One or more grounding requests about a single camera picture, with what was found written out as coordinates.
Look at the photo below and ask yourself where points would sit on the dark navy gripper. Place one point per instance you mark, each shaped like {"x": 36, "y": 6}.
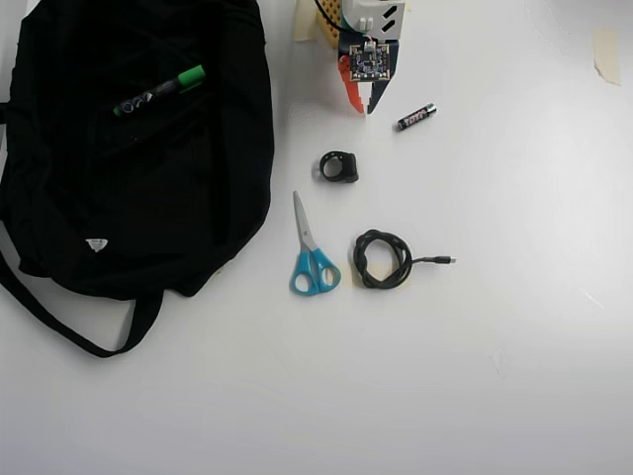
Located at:
{"x": 382, "y": 95}

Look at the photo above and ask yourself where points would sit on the square camera circuit board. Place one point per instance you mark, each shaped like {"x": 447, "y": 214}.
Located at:
{"x": 370, "y": 63}

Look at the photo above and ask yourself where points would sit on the green capped black marker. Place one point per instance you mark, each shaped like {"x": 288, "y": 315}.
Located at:
{"x": 158, "y": 91}

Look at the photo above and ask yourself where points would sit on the black fabric bag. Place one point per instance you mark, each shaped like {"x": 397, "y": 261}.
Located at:
{"x": 148, "y": 198}

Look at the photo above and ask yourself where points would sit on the beige masking tape strip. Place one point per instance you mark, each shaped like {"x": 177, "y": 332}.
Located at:
{"x": 608, "y": 54}
{"x": 302, "y": 25}

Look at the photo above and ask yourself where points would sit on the yellow perforated block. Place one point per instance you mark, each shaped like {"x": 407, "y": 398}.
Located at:
{"x": 326, "y": 27}

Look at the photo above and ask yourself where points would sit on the black AAA battery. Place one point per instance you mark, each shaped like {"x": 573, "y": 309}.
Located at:
{"x": 416, "y": 117}

